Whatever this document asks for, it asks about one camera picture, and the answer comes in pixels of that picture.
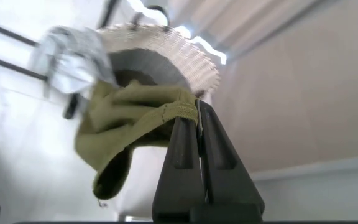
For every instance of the pale grey shorts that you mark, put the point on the pale grey shorts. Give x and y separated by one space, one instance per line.
73 68

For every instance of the white laundry basket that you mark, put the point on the white laundry basket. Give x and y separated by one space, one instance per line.
172 46

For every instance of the black clothes rack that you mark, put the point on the black clothes rack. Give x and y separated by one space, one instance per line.
11 65

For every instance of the white curtain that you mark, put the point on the white curtain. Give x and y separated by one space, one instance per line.
228 18

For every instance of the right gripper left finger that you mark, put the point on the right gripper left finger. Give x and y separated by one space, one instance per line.
179 174

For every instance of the green long-sleeved shirt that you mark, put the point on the green long-sleeved shirt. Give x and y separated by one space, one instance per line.
120 124

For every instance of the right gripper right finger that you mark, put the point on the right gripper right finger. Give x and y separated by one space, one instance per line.
228 186

